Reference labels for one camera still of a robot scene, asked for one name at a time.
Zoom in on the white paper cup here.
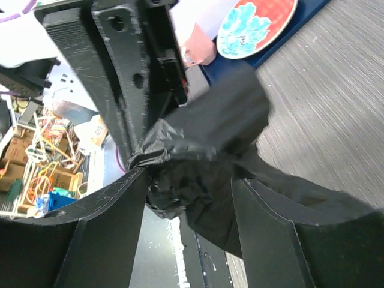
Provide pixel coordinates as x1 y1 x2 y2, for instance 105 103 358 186
181 24 217 67

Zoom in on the blue tray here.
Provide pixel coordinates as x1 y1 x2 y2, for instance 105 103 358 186
200 0 329 86

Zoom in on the cluttered cardboard boxes background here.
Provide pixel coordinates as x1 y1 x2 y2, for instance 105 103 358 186
1 92 109 218

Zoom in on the black trash bag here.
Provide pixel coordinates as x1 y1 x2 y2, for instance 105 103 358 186
127 64 373 257

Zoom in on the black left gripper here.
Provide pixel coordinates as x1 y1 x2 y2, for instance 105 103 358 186
35 1 188 159

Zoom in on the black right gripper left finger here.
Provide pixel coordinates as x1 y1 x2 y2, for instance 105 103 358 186
1 169 149 287

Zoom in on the red and teal plate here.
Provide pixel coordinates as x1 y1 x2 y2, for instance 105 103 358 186
216 0 298 59

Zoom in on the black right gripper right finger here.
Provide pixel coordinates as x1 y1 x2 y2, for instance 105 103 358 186
232 179 383 287

